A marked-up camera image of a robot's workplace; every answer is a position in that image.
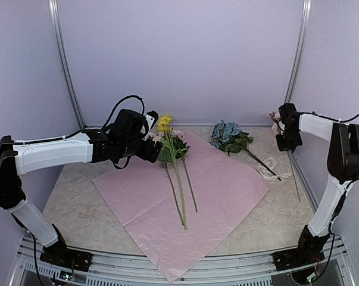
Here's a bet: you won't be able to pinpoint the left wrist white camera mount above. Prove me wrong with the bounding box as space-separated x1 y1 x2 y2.
143 110 159 141

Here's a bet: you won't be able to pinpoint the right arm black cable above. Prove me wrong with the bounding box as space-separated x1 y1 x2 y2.
298 110 359 182

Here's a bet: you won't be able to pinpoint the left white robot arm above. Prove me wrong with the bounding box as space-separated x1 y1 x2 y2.
0 109 162 265

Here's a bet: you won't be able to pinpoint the purple wrapping paper sheet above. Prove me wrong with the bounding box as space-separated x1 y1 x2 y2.
93 130 270 282

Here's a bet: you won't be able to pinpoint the blue fake flower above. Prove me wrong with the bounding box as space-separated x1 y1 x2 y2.
210 120 278 176

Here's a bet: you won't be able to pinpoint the yellow fake flower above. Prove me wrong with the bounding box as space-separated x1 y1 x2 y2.
157 114 188 230

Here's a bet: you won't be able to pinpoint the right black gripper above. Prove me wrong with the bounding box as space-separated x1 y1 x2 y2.
276 126 302 151

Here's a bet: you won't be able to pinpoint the right aluminium corner post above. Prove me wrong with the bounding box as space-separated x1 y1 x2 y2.
277 0 313 132

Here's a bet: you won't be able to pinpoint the left aluminium corner post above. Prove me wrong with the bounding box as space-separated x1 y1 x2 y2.
48 0 86 129

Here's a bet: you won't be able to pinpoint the pink fake rose stems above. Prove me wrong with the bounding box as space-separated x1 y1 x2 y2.
148 111 302 226

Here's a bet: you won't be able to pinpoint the aluminium corner post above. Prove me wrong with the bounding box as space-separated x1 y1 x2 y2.
277 0 313 132
48 0 86 129

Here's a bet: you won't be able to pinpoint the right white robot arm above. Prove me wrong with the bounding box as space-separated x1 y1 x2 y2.
273 103 359 265

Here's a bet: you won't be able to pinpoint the cream printed ribbon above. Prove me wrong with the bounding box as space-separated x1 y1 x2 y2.
255 157 292 182

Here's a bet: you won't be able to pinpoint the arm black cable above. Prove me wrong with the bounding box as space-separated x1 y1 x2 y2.
0 95 146 212
298 110 359 182

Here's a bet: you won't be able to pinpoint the aluminium front rail frame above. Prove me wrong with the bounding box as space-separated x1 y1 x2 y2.
8 236 357 285

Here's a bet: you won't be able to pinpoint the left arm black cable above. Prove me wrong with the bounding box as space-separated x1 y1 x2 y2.
0 95 146 212

